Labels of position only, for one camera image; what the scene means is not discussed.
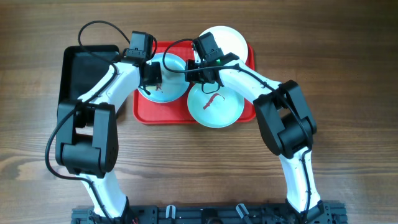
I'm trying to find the light blue plate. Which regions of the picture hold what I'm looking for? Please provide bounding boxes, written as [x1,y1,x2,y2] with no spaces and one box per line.
[138,53,190,103]

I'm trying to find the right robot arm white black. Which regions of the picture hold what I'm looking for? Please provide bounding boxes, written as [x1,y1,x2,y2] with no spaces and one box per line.
[185,32,321,223]

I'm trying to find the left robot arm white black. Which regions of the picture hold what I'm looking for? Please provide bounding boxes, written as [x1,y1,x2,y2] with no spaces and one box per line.
[49,31,162,223]

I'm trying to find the red plastic tray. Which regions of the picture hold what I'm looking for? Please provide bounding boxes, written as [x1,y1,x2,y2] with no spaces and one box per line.
[132,41,256,125]

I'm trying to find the black plastic tray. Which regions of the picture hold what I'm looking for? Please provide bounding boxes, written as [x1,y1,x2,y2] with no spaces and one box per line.
[58,45,110,103]

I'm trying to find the light green plate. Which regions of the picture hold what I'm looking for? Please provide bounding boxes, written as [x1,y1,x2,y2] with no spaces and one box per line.
[187,83,244,128]

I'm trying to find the white plate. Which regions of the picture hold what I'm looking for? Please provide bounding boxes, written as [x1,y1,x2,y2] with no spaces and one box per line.
[200,26,249,63]

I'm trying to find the black mounting rail base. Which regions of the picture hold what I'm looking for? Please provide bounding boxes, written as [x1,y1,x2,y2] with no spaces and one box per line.
[70,200,347,224]

